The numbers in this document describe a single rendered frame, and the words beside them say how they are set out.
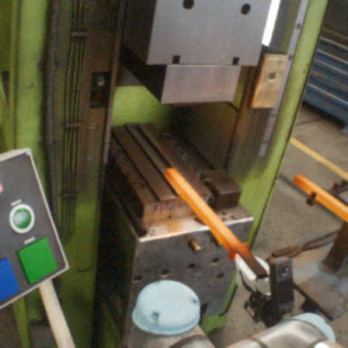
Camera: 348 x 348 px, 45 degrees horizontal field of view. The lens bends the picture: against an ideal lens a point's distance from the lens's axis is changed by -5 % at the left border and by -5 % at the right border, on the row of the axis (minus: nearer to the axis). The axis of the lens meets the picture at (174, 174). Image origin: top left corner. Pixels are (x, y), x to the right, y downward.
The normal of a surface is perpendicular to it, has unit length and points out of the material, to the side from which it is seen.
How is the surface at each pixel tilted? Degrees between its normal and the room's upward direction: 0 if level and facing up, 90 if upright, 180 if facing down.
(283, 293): 59
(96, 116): 90
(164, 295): 0
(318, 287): 0
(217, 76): 90
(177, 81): 90
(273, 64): 90
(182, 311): 1
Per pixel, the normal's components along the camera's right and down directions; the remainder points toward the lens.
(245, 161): 0.43, 0.54
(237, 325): 0.16, -0.83
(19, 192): 0.75, -0.03
